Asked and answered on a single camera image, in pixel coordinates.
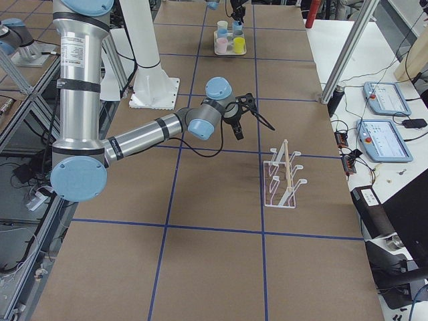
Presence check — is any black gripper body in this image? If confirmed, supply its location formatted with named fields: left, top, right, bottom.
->
left=230, top=0, right=246, bottom=15
left=223, top=93, right=257, bottom=124

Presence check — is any light blue plastic cup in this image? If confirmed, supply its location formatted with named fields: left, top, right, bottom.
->
left=232, top=21, right=243, bottom=37

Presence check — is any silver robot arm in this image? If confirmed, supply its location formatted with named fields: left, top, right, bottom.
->
left=50, top=1, right=265, bottom=202
left=206, top=0, right=246, bottom=24

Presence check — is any pale cream plastic cup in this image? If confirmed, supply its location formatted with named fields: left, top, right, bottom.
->
left=217, top=20, right=228, bottom=31

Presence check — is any yellow plastic cup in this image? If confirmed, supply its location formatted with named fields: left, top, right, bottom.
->
left=233, top=37, right=245, bottom=54

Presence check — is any pink plastic cup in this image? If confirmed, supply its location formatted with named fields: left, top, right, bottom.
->
left=215, top=37, right=228, bottom=54

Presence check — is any cream plastic tray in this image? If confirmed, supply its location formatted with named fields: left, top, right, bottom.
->
left=213, top=31, right=247, bottom=56

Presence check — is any red fire extinguisher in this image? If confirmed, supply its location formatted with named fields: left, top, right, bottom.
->
left=305, top=0, right=322, bottom=29

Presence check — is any near teach pendant tablet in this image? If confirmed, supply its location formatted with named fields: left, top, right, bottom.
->
left=356, top=119, right=413, bottom=163

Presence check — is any teach pendant tablet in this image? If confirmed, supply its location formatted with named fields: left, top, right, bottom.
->
left=363, top=82, right=411, bottom=116
left=356, top=119, right=413, bottom=163

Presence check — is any far teach pendant tablet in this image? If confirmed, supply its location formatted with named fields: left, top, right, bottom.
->
left=363, top=82, right=411, bottom=116

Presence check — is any black power adapter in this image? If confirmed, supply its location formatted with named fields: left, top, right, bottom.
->
left=402, top=118, right=427, bottom=129

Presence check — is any white wire cup rack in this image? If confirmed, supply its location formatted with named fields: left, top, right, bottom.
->
left=263, top=139, right=308, bottom=209

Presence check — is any aluminium frame post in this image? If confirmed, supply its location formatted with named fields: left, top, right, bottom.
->
left=320, top=0, right=379, bottom=104

